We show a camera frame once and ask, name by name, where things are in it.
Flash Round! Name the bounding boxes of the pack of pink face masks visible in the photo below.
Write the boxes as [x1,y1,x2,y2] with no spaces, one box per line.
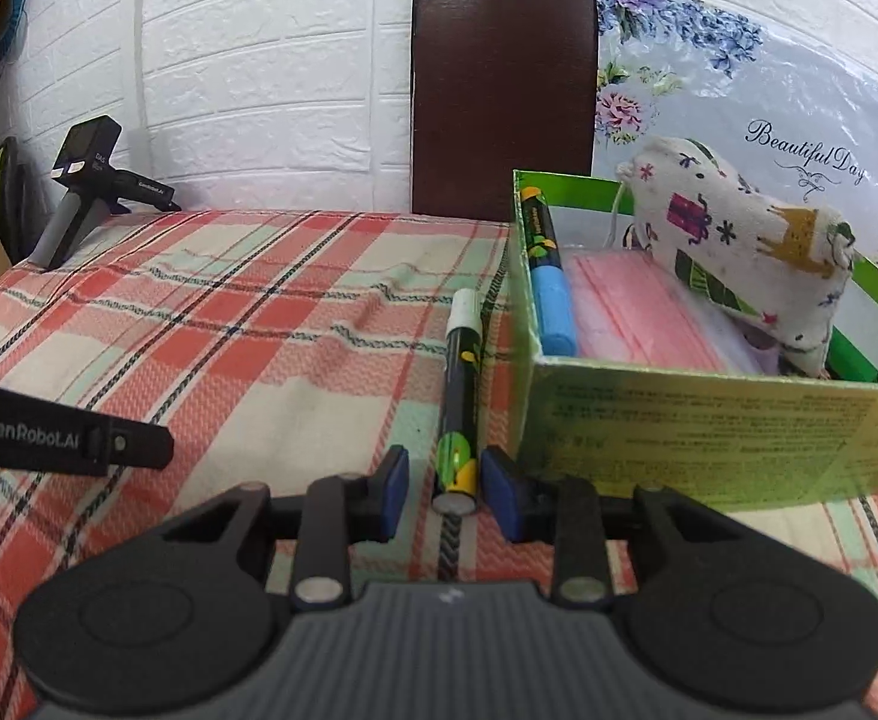
[565,249,771,376]

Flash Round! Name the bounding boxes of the plaid tablecloth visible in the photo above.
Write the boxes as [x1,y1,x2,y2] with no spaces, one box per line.
[0,208,878,720]

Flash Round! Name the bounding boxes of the black handheld device grey handle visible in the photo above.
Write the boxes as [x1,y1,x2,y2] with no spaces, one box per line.
[34,114,185,272]

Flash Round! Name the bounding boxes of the printed cloth drawstring pouch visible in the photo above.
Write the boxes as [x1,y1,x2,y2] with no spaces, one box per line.
[613,135,858,380]

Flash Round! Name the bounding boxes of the dark brown chair back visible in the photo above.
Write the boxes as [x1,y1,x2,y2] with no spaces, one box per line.
[410,0,600,220]

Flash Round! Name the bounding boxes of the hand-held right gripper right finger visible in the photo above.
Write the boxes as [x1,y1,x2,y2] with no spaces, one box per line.
[479,445,719,607]

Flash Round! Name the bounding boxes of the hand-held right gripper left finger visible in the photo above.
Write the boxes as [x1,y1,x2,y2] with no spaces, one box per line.
[160,445,411,614]

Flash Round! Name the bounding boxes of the black marker with white cap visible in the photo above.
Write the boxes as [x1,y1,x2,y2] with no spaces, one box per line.
[431,287,483,517]

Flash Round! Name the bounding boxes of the black marker with blue cap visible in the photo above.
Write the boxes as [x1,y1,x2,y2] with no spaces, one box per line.
[518,184,581,358]

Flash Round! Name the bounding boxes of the floral plastic sheet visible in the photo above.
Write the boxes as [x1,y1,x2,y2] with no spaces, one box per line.
[593,0,878,293]

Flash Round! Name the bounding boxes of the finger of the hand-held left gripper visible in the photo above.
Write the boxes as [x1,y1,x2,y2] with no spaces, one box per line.
[0,375,176,478]

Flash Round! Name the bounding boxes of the green cardboard box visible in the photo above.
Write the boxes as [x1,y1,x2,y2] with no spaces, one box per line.
[511,167,878,517]

